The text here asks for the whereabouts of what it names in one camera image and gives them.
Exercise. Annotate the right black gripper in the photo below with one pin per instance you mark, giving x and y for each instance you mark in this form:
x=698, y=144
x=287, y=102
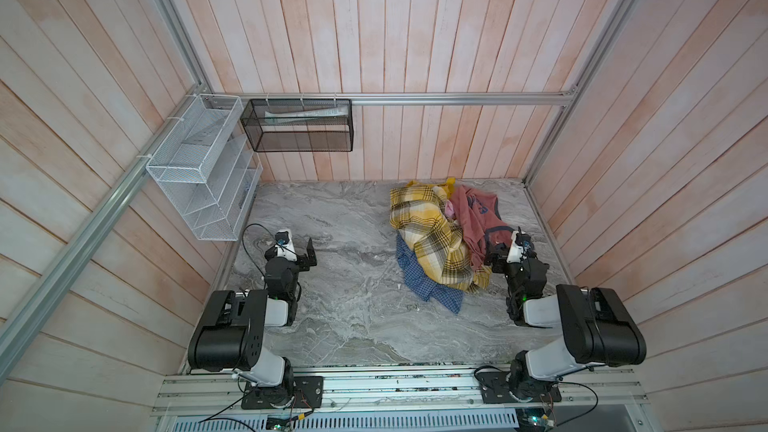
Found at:
x=501, y=259

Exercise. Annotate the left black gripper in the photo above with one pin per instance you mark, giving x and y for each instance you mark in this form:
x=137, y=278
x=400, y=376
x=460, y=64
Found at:
x=304, y=264

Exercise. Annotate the blue checked cloth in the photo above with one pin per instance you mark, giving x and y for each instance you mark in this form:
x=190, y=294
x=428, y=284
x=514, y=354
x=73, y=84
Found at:
x=421, y=285

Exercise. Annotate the yellow plaid cloth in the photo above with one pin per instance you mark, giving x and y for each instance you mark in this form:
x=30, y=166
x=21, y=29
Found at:
x=417, y=213

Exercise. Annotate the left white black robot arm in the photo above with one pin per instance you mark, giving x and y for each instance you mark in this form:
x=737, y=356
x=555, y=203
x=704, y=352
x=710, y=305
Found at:
x=230, y=334

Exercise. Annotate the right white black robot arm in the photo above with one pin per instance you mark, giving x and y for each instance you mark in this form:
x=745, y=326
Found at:
x=595, y=327

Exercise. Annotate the pink cloth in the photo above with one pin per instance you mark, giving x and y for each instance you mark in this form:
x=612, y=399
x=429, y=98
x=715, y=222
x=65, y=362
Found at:
x=449, y=211

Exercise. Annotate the maroon red shirt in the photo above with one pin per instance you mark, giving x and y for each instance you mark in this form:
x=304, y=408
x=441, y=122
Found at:
x=482, y=227

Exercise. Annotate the paper in black basket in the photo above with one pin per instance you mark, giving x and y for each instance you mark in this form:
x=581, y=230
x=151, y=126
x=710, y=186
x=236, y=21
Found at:
x=320, y=116

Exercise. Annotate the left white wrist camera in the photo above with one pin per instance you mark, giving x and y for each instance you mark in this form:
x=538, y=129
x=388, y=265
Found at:
x=283, y=247

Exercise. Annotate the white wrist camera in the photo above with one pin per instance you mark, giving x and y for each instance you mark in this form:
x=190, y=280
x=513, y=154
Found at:
x=521, y=248
x=283, y=247

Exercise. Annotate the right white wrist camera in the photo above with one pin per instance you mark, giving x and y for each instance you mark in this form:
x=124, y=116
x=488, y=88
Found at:
x=521, y=248

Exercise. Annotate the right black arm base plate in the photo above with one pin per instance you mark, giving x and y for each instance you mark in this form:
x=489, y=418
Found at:
x=494, y=388

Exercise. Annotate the white wire mesh rack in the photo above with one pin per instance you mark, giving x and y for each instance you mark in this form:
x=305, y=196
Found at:
x=206, y=169

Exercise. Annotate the black wire mesh basket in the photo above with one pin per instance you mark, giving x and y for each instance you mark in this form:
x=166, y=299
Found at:
x=331, y=137

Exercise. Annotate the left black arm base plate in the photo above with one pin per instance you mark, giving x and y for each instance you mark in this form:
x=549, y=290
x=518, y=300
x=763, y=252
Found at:
x=301, y=392

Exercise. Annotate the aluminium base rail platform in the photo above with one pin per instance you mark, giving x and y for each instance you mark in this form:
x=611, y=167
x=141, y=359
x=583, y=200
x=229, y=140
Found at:
x=403, y=398

